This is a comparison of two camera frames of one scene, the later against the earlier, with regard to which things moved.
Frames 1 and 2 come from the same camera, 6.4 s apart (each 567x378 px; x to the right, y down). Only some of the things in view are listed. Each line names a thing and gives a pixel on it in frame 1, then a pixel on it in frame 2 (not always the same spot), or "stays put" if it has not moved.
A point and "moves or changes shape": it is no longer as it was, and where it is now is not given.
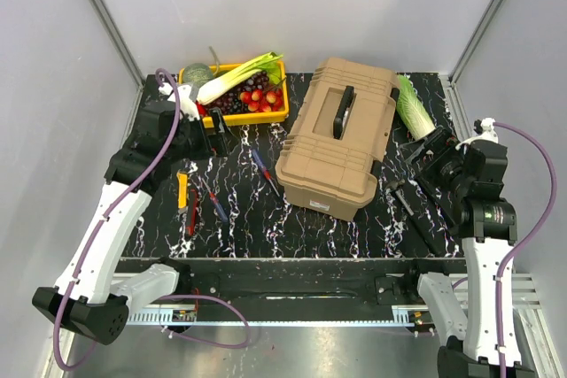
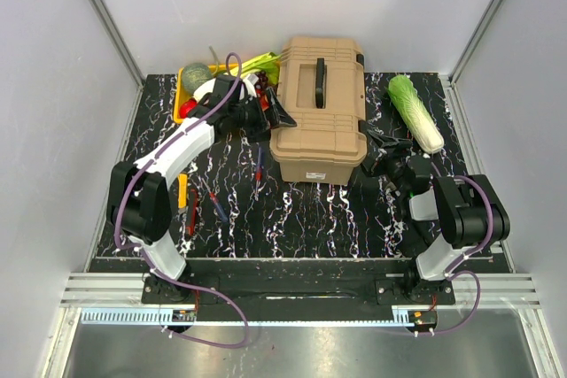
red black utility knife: (192, 212) stays put
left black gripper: (207, 147) -> (276, 116)
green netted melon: (197, 73) stays put
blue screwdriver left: (217, 205) stays put
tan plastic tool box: (330, 160) moves or changes shape
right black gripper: (429, 170) -> (371, 167)
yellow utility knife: (182, 179) stays put
